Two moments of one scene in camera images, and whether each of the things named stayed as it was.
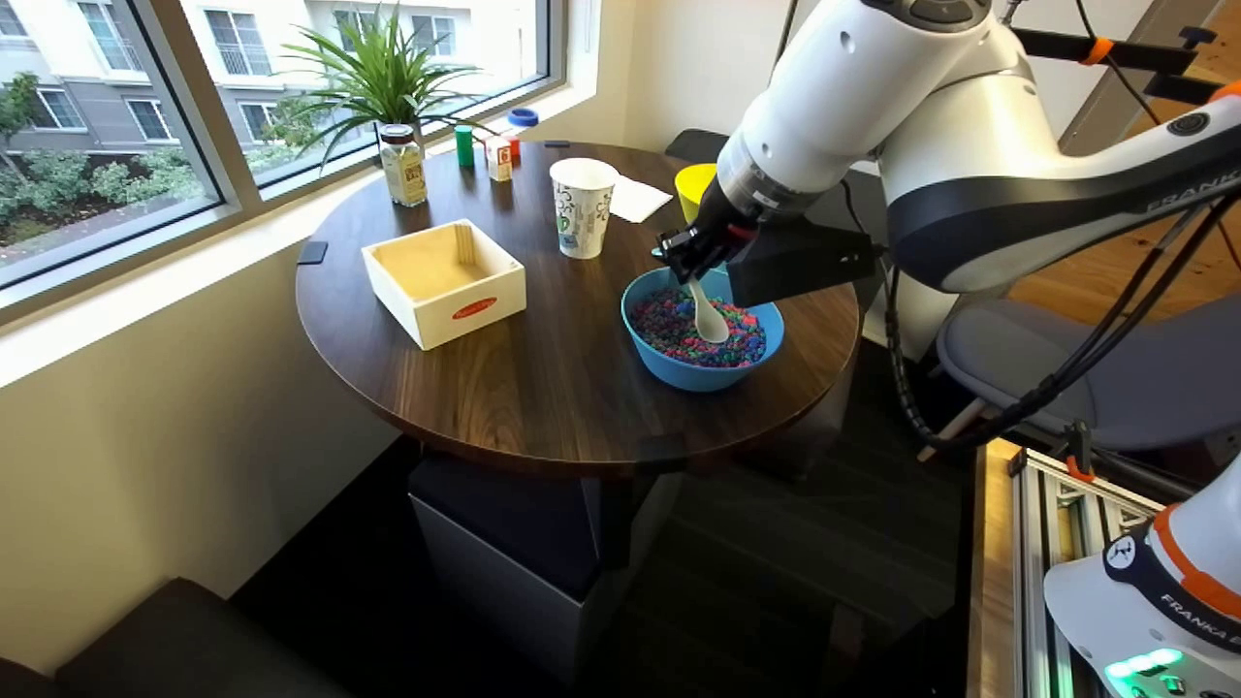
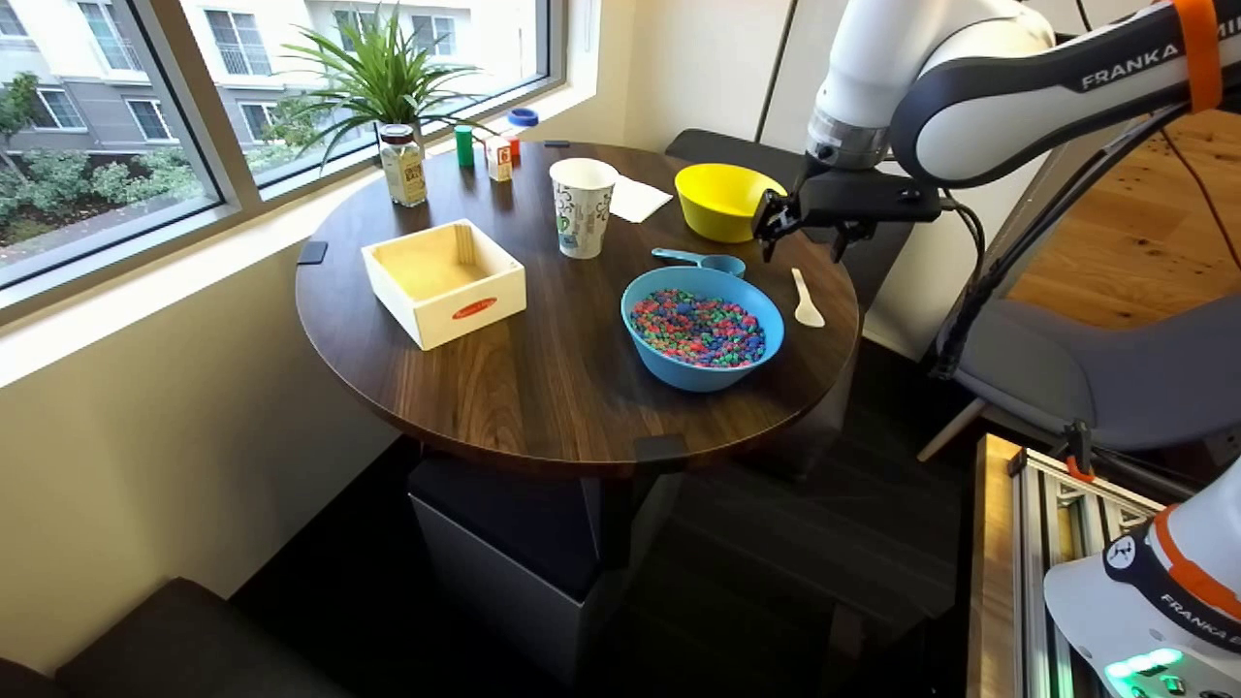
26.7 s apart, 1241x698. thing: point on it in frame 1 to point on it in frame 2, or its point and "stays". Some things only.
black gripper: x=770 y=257 to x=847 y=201
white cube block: x=501 y=160 stays
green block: x=467 y=146 stays
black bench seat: x=183 y=640 stays
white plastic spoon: x=707 y=320 to x=804 y=311
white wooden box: x=447 y=279 stays
